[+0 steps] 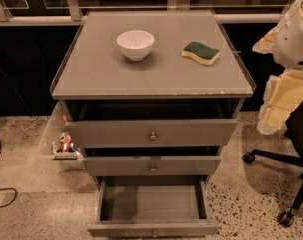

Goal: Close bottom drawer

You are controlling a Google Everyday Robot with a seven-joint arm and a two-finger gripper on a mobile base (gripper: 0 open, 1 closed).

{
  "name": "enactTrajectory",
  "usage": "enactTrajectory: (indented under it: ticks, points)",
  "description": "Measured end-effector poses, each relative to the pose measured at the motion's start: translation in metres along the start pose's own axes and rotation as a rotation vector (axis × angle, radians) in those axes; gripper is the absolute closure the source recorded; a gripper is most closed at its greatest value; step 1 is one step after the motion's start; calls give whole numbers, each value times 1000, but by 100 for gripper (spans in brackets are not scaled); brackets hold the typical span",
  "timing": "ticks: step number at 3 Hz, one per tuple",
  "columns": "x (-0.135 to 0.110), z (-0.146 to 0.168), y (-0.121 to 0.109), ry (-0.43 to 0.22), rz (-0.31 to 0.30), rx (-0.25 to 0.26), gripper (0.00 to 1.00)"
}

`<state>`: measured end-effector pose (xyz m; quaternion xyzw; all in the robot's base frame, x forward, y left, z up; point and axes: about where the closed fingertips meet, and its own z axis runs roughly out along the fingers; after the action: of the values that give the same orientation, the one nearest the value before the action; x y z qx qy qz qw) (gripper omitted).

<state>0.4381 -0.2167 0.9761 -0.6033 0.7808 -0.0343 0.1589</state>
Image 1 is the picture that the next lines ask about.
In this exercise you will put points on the padded gripper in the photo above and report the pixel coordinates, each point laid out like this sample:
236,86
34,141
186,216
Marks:
293,40

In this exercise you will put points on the grey bottom drawer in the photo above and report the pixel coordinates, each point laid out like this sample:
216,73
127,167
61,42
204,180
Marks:
152,206

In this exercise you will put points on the grey drawer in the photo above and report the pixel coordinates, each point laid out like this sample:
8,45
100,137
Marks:
151,123
162,161
152,206

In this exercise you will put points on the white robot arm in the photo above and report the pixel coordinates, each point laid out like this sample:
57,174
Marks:
289,37

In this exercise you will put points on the grey drawer cabinet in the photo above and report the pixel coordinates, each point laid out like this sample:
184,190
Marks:
96,70

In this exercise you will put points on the grey top drawer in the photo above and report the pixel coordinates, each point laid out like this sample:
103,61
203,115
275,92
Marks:
151,123

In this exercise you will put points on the grey middle drawer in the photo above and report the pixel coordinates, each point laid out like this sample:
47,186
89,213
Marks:
162,161

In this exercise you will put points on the black office chair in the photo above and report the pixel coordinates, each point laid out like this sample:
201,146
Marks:
294,132

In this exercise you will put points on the green and yellow sponge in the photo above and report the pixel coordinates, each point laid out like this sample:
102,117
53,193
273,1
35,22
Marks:
200,53

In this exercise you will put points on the white ceramic bowl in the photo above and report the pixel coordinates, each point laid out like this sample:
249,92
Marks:
135,44

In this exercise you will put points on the orange can in bin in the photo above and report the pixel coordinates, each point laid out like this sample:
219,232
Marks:
65,141

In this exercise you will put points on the clear plastic side bin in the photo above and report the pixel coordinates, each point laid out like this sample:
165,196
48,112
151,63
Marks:
49,145

